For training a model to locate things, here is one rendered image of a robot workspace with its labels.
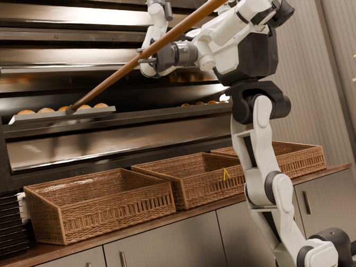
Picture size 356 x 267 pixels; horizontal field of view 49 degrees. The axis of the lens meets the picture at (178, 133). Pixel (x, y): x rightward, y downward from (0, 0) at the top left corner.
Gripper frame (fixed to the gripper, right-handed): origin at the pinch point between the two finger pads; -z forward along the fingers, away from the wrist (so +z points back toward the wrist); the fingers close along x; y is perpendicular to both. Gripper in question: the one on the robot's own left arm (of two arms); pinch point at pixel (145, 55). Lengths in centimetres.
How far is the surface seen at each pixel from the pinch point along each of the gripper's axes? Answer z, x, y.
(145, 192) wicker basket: 7, 49, 46
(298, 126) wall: 352, 17, 315
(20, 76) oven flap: -36, -18, 78
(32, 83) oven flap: -30, -16, 87
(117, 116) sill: 16, 5, 98
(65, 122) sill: -15, 6, 93
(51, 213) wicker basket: -34, 50, 49
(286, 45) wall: 351, -103, 305
